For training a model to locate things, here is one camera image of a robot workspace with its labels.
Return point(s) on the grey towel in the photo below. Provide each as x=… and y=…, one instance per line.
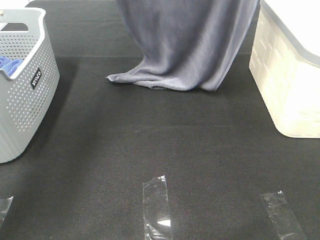
x=186, y=44

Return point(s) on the blue towel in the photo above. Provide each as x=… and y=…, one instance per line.
x=9, y=66

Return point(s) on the clear tape strip centre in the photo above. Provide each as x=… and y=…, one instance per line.
x=156, y=216

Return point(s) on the clear tape strip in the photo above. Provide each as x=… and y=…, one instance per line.
x=5, y=204
x=156, y=216
x=283, y=219

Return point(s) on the grey perforated laundry basket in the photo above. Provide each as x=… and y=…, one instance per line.
x=26, y=95

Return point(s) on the cream white storage basket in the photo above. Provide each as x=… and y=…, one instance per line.
x=285, y=65

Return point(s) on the clear tape strip right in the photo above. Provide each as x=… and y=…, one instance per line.
x=283, y=219

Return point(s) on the clear tape strip left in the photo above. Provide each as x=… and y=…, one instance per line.
x=5, y=204

